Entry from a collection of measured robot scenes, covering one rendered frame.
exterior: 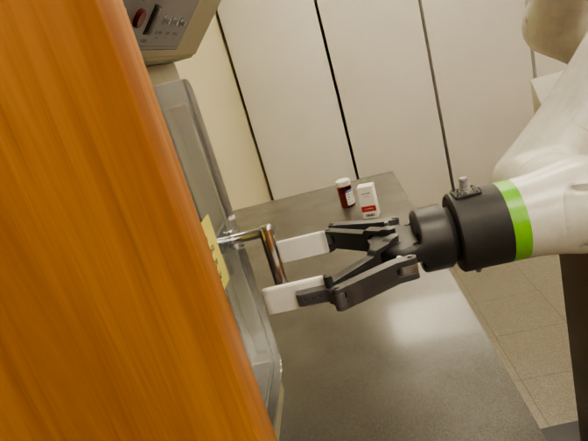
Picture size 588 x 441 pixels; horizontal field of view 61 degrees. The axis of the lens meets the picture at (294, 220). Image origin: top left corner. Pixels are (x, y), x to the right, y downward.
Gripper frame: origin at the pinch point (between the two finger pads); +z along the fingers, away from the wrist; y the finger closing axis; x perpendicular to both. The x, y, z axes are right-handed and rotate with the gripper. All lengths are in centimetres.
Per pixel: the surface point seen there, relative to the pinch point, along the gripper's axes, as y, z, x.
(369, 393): -1.3, -6.5, 20.5
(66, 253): 34.7, 2.1, -18.2
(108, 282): 34.7, 0.7, -16.4
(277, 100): -284, 25, 1
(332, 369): -8.1, -1.5, 20.5
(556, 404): -96, -62, 114
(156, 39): 12.0, 1.7, -27.8
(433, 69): -285, -78, 9
